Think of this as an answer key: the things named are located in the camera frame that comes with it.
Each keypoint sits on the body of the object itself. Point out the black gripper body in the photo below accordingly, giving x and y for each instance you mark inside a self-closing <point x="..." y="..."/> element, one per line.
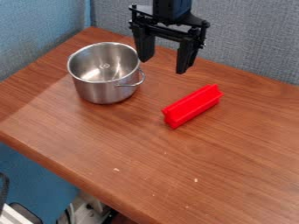
<point x="171" y="14"/>

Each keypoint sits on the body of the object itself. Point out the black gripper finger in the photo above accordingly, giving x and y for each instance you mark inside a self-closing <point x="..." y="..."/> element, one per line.
<point x="187" y="53"/>
<point x="145" y="43"/>

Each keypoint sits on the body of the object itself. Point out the red plastic block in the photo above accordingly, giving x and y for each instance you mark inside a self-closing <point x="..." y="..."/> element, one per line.
<point x="191" y="105"/>

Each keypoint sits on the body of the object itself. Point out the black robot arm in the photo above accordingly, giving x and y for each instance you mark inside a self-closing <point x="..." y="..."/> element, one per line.
<point x="173" y="32"/>

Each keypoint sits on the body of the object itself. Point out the stainless steel pot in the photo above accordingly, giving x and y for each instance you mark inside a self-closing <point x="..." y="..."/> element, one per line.
<point x="106" y="72"/>

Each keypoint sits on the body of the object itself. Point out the white box under table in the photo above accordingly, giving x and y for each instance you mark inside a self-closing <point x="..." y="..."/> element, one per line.
<point x="87" y="210"/>

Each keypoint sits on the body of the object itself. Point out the grey device bottom left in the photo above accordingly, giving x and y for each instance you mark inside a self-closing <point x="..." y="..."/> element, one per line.
<point x="16" y="214"/>

